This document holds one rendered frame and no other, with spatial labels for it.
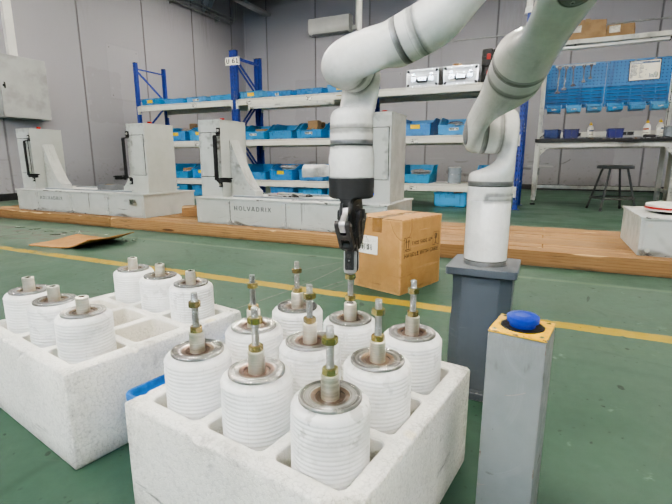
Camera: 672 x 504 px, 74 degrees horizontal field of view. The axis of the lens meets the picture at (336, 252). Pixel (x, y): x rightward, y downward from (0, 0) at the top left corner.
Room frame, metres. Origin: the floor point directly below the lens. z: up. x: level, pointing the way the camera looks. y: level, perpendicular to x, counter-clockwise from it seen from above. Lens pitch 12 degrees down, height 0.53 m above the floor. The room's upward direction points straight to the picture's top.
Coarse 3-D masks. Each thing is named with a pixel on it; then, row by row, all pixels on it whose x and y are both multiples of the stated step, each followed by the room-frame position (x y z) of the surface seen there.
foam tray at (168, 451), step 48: (144, 432) 0.56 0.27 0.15; (192, 432) 0.51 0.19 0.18; (288, 432) 0.51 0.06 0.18; (432, 432) 0.55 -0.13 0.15; (144, 480) 0.57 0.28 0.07; (192, 480) 0.51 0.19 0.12; (240, 480) 0.46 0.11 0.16; (288, 480) 0.43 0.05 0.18; (384, 480) 0.43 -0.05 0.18; (432, 480) 0.56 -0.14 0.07
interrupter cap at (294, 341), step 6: (288, 336) 0.65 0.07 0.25; (294, 336) 0.66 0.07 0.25; (300, 336) 0.66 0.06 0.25; (318, 336) 0.66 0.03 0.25; (288, 342) 0.63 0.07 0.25; (294, 342) 0.63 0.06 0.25; (300, 342) 0.64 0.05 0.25; (318, 342) 0.64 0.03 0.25; (294, 348) 0.61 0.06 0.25; (300, 348) 0.61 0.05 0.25; (306, 348) 0.61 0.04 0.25; (312, 348) 0.61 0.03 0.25; (318, 348) 0.61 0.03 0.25; (324, 348) 0.61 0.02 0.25
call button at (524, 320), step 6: (510, 312) 0.55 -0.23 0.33; (516, 312) 0.55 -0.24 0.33; (522, 312) 0.55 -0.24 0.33; (528, 312) 0.55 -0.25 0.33; (510, 318) 0.54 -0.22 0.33; (516, 318) 0.53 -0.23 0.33; (522, 318) 0.53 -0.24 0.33; (528, 318) 0.53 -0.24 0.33; (534, 318) 0.53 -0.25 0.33; (510, 324) 0.54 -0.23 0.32; (516, 324) 0.53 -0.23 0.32; (522, 324) 0.53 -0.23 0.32; (528, 324) 0.53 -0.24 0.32; (534, 324) 0.53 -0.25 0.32
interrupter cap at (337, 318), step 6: (336, 312) 0.77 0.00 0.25; (342, 312) 0.77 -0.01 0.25; (360, 312) 0.77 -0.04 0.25; (330, 318) 0.73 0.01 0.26; (336, 318) 0.74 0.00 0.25; (342, 318) 0.74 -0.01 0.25; (360, 318) 0.74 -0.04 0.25; (366, 318) 0.74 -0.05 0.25; (336, 324) 0.71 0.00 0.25; (342, 324) 0.71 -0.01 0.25; (348, 324) 0.71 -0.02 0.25; (354, 324) 0.71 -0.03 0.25; (360, 324) 0.71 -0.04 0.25
